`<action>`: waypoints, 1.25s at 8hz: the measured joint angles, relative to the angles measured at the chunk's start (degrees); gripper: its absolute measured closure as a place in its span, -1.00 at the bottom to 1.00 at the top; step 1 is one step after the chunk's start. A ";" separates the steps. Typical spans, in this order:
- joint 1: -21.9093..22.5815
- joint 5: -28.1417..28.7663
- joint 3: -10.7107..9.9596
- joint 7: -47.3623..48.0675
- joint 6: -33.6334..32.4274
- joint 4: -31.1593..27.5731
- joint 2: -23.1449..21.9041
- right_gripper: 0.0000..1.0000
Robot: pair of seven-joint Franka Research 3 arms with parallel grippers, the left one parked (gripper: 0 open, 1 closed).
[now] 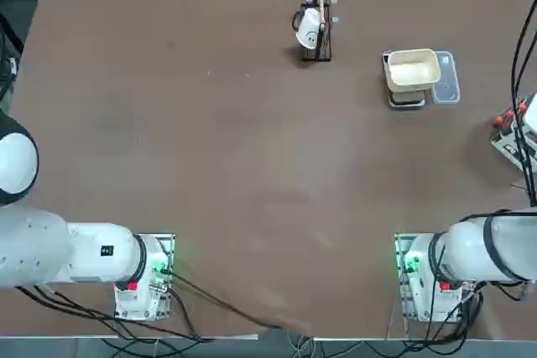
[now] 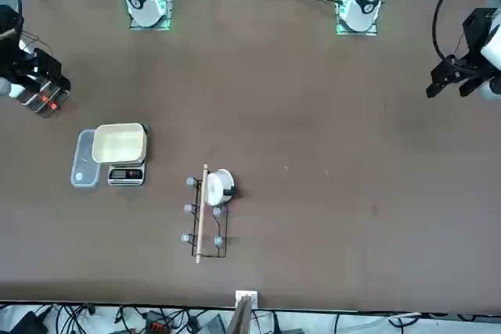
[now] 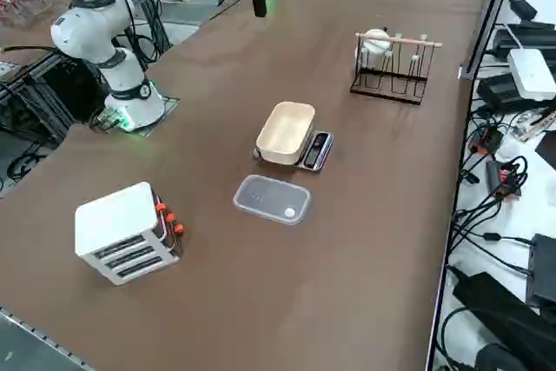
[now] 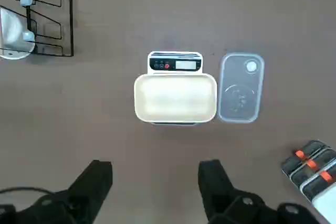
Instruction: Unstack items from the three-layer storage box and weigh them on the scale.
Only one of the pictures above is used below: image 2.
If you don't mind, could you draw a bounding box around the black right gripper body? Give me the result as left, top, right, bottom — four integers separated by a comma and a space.
33, 48, 64, 84

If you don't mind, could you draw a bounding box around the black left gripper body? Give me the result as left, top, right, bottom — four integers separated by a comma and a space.
463, 8, 501, 63

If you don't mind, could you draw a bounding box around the smoked drawer orange handle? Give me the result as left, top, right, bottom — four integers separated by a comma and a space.
27, 89, 66, 110
33, 97, 70, 120

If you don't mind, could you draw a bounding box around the black digital kitchen scale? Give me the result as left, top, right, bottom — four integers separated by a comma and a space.
107, 122, 150, 186

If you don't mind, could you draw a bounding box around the clear plastic lid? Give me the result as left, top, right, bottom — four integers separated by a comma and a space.
70, 129, 102, 189

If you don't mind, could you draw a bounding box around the cream rectangular container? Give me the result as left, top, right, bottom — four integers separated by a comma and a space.
92, 122, 149, 165

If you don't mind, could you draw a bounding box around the white smiley mug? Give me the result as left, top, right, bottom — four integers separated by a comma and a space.
204, 168, 238, 207

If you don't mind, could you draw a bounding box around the white socket plate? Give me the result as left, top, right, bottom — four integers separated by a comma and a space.
235, 289, 259, 307

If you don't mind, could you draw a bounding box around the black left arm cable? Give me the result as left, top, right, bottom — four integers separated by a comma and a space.
431, 0, 473, 63

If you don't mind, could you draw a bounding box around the black wire cup rack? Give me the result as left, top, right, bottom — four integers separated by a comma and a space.
180, 163, 230, 265

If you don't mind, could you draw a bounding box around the aluminium profile post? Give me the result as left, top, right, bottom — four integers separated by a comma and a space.
226, 295, 254, 334

